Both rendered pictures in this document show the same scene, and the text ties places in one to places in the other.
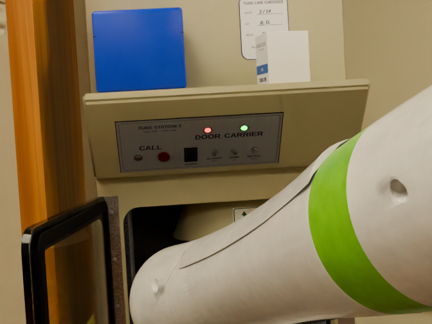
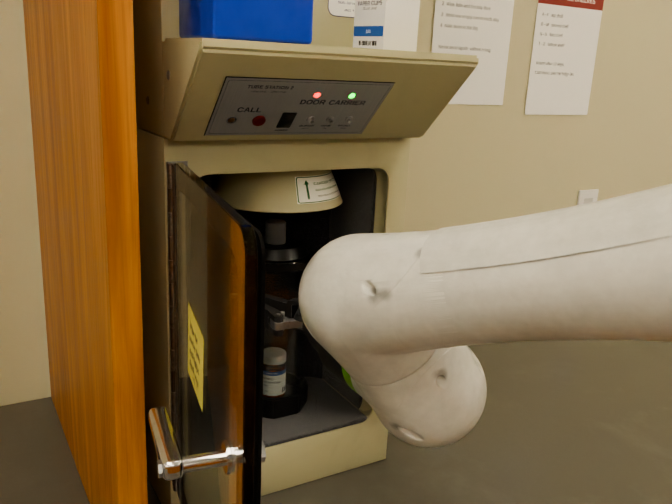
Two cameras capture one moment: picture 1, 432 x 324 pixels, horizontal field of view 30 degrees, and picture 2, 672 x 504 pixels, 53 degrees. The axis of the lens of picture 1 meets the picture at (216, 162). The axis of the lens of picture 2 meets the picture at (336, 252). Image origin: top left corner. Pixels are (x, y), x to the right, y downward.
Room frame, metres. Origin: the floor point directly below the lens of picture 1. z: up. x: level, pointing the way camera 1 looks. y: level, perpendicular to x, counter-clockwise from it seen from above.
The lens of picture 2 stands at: (0.28, 0.31, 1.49)
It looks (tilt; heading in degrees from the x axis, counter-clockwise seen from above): 16 degrees down; 333
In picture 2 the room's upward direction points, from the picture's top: 3 degrees clockwise
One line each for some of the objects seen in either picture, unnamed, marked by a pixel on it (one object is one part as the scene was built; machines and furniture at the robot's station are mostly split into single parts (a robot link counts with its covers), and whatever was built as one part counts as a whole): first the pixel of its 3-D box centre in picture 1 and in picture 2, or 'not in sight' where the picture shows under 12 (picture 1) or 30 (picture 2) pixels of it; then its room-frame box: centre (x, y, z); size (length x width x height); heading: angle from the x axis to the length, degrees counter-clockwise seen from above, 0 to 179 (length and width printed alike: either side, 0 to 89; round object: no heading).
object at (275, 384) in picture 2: not in sight; (273, 325); (1.11, -0.02, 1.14); 0.11 x 0.11 x 0.21
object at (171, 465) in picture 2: not in sight; (186, 439); (0.76, 0.19, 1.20); 0.10 x 0.05 x 0.03; 175
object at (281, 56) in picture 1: (282, 59); (386, 22); (0.96, -0.08, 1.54); 0.05 x 0.05 x 0.06; 12
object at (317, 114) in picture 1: (225, 130); (326, 96); (0.95, -0.01, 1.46); 0.32 x 0.11 x 0.10; 94
